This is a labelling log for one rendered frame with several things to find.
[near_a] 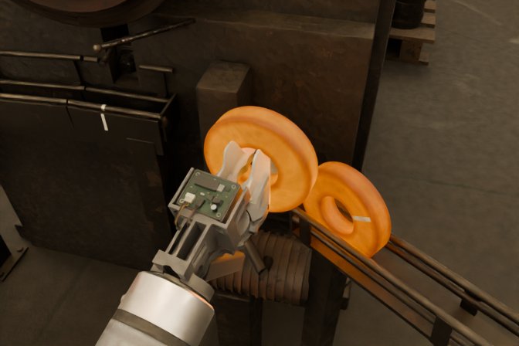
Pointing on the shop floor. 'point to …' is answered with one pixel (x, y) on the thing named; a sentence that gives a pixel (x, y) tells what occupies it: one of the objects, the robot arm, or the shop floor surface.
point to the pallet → (413, 13)
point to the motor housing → (259, 288)
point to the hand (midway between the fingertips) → (259, 151)
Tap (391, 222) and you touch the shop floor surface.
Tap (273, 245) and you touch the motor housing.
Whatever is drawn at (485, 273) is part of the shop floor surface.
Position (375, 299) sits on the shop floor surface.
